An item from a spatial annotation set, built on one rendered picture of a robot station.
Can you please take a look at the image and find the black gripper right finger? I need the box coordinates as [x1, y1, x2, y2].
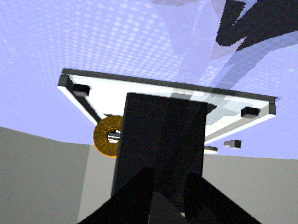
[184, 172, 262, 224]

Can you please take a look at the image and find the grey cylinder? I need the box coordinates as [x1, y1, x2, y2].
[148, 192, 190, 224]

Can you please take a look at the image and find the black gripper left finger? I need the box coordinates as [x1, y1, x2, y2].
[77, 168, 154, 224]

